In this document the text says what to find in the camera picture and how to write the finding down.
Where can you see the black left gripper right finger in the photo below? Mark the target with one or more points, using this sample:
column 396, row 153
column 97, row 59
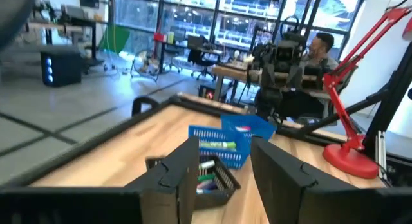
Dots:
column 289, row 192

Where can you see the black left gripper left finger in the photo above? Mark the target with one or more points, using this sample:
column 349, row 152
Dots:
column 161, row 198

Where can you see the thin blue marker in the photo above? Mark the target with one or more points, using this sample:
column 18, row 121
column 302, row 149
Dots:
column 204, row 191

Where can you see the thin purple marker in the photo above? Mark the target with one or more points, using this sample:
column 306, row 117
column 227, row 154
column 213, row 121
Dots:
column 207, row 184

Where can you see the thin dark green marker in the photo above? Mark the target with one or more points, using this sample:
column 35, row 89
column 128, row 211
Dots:
column 207, row 177

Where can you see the thin pink marker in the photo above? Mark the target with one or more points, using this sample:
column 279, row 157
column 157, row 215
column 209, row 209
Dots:
column 243, row 128

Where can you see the thick green Expo marker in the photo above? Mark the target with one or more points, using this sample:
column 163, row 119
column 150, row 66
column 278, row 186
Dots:
column 219, row 144

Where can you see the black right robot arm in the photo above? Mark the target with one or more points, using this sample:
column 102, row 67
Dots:
column 280, row 72

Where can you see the black plastic mesh basket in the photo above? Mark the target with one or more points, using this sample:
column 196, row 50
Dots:
column 225, row 185

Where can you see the red desk lamp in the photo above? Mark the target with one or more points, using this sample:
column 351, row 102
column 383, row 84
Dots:
column 351, row 159

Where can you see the wooden background table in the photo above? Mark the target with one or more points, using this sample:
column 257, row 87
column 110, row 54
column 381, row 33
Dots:
column 231, row 72

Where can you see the black office chair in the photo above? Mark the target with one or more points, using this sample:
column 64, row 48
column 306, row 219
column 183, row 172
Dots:
column 201, row 56

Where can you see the person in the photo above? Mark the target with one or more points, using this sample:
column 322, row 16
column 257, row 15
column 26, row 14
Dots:
column 322, row 45

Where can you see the black computer tower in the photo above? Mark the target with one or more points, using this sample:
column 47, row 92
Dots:
column 64, row 69

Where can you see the green fabric backdrop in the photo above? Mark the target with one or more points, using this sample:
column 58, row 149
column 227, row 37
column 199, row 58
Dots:
column 116, row 40

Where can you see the silver aluminium post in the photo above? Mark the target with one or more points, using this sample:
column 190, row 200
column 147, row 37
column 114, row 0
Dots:
column 380, row 153

